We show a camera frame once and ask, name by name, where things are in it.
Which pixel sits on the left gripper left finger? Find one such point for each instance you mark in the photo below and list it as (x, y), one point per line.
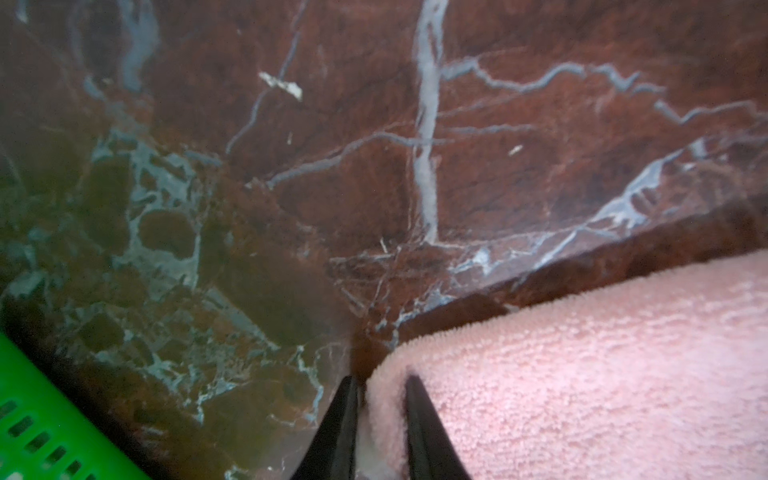
(331, 454)

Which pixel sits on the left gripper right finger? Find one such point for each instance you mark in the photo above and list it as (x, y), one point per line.
(431, 455)

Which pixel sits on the pink towel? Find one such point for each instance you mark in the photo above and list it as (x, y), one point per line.
(661, 377)

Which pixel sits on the green plastic basket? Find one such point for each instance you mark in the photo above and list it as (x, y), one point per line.
(44, 436)

